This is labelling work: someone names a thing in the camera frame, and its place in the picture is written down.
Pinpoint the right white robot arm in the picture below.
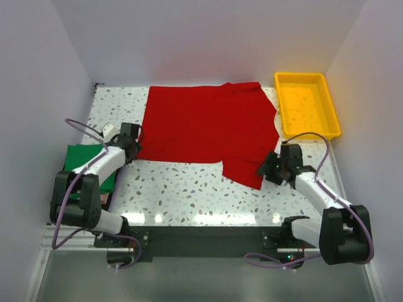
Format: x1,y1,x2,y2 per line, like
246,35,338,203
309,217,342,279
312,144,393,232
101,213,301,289
258,142,375,265

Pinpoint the pink folded t shirt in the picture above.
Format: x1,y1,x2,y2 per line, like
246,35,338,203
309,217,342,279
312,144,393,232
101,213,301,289
100,193,112,208

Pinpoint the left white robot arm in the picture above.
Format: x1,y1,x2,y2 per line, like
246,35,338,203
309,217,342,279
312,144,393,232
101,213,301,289
50,119,144,247

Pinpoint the yellow plastic bin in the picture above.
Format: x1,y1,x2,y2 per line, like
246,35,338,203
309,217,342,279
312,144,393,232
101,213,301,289
275,72,342,140

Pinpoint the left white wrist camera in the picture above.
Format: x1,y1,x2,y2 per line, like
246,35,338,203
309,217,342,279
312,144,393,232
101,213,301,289
102,123,120,142

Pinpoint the green folded t shirt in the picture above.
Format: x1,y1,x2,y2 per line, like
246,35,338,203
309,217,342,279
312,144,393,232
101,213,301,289
61,143,117,201

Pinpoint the red t shirt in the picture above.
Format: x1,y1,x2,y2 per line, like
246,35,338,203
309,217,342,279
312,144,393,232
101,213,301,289
138,82,279,190

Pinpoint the aluminium frame rail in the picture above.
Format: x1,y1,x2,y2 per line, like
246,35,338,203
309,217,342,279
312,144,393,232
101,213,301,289
23,220,388,302

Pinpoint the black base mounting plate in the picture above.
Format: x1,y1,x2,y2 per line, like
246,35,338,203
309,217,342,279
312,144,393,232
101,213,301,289
93,225,317,264

